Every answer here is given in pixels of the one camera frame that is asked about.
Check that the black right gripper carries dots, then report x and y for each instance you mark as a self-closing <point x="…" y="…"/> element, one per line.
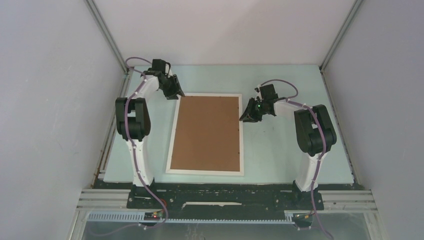
<point x="249" y="112"/>

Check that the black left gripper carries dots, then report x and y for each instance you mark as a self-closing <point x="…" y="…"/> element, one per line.
<point x="175" y="90"/>

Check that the brown backing board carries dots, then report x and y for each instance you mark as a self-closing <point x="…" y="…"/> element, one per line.
<point x="207" y="132"/>

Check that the white picture frame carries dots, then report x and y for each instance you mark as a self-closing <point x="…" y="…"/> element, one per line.
<point x="169" y="149"/>

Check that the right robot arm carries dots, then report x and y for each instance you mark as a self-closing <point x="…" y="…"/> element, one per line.
<point x="315" y="133"/>

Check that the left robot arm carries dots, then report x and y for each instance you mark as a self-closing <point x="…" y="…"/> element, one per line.
<point x="132" y="117"/>

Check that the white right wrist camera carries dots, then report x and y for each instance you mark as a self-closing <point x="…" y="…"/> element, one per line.
<point x="258" y="93"/>

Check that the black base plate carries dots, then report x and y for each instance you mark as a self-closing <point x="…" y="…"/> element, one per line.
<point x="224" y="202"/>

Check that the aluminium corner rail left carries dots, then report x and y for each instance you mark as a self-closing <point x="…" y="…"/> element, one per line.
<point x="106" y="33"/>

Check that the aluminium corner rail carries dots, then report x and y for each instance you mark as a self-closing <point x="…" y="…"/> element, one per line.
<point x="106" y="33"/>
<point x="341" y="33"/>

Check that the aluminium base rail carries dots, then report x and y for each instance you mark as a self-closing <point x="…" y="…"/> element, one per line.
<point x="109" y="203"/>

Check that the aluminium corner rail right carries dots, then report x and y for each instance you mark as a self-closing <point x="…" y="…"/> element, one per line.
<point x="341" y="33"/>

